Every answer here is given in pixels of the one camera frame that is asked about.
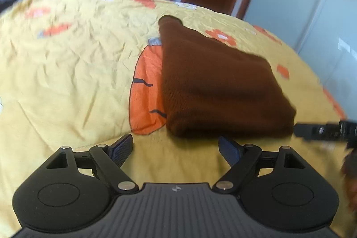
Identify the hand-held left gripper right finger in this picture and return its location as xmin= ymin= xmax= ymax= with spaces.
xmin=213 ymin=135 xmax=311 ymax=195

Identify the brown knit garment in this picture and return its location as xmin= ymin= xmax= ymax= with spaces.
xmin=158 ymin=15 xmax=297 ymax=140

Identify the yellow printed bedsheet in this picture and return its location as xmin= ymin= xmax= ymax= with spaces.
xmin=0 ymin=0 xmax=352 ymax=238

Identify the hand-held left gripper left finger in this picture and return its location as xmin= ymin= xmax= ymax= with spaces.
xmin=45 ymin=133 xmax=139 ymax=194

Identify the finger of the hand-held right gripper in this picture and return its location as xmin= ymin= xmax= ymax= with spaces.
xmin=293 ymin=120 xmax=357 ymax=143

